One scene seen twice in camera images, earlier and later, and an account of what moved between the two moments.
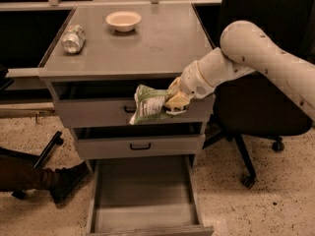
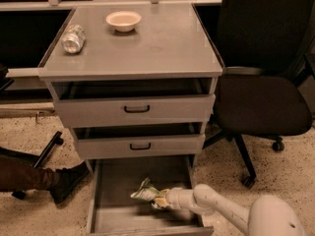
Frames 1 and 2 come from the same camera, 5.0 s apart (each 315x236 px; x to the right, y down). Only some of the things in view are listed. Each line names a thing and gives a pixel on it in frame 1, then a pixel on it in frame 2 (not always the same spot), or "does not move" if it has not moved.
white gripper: (192, 81) → (173, 198)
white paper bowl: (123, 21) does not move
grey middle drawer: (172, 140) does not move
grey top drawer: (108, 102) does not move
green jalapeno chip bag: (150, 105) → (147, 193)
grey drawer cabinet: (96, 58) does not move
